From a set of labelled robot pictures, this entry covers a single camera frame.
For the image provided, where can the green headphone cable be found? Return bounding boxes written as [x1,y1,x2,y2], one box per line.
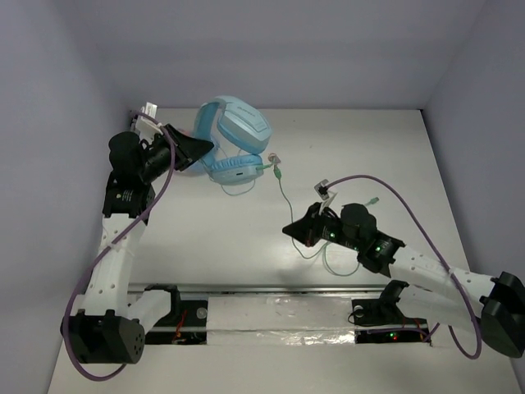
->
[219,153,381,277]

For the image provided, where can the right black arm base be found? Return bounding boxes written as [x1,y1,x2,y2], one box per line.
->
[347,280,434,344]

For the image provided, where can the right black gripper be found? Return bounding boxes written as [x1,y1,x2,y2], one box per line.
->
[282,203,362,252]

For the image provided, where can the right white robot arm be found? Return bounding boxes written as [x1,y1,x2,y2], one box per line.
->
[282,203,524,358]

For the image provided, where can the white foam block with tape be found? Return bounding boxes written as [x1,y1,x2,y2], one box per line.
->
[206,295,355,346]

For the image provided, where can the large light blue headphones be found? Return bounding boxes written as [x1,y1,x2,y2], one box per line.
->
[193,95,273,186]

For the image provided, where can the left side aluminium rail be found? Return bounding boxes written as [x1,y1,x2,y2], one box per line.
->
[130,110,143,133]

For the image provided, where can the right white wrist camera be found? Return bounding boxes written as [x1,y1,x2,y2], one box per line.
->
[314,179,337,213]

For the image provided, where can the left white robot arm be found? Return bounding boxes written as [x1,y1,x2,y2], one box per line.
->
[62,124,213,368]

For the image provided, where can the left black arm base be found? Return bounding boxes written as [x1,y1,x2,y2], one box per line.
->
[143,284,208,345]

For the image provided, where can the pink blue cat-ear headphones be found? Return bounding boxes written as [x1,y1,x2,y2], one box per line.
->
[178,129,193,137]

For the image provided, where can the aluminium rail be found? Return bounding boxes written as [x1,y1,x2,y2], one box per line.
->
[130,110,143,133]
[126,282,395,297]

